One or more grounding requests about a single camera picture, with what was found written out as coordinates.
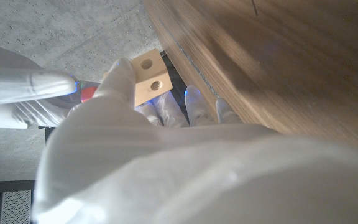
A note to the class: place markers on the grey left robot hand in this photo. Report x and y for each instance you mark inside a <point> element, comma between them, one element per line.
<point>166,174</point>

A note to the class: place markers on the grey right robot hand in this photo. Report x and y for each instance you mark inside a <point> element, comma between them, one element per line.
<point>17,90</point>

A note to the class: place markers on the red headed wooden screw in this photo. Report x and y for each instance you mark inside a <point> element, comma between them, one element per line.
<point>88,93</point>

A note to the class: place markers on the small wooden block with holes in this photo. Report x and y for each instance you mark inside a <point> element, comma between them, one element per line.
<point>149,77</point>

